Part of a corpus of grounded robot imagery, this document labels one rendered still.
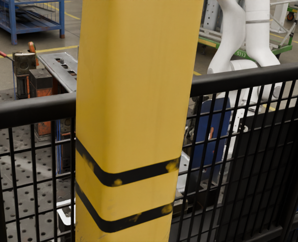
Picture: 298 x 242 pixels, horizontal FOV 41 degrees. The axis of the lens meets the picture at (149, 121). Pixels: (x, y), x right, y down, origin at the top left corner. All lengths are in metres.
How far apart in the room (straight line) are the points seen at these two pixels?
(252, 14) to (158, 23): 1.23
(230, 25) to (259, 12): 0.19
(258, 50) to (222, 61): 0.21
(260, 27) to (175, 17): 1.22
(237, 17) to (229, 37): 0.09
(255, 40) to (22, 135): 1.23
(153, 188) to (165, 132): 0.07
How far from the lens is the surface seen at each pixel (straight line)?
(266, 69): 0.67
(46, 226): 1.57
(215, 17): 6.11
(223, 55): 1.75
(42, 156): 1.95
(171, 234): 1.07
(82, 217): 0.53
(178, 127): 0.43
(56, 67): 2.16
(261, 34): 1.60
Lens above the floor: 1.75
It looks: 27 degrees down
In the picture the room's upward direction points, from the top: 6 degrees clockwise
